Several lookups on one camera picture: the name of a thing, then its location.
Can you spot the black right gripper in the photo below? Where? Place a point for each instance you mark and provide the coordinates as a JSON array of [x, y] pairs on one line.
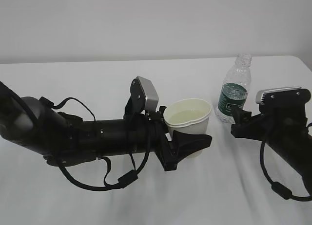
[[272, 121]]

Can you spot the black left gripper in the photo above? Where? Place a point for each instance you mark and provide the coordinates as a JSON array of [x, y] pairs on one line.
[[183, 144]]

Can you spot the white paper cup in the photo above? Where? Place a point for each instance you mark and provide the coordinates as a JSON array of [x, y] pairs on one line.
[[189, 116]]

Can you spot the clear water bottle green label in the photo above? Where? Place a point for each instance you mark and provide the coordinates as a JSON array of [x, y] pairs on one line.
[[235, 88]]

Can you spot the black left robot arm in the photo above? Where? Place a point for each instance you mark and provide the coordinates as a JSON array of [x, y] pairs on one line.
[[40, 126]]

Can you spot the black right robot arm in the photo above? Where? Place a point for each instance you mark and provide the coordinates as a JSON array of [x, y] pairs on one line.
[[294, 149]]

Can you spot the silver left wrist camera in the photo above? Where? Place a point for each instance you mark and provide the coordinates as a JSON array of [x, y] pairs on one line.
[[143, 97]]

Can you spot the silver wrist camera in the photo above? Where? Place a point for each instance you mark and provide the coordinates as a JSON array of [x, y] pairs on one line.
[[143, 97], [282, 98]]

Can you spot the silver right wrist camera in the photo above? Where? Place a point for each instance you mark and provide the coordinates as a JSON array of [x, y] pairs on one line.
[[282, 98]]

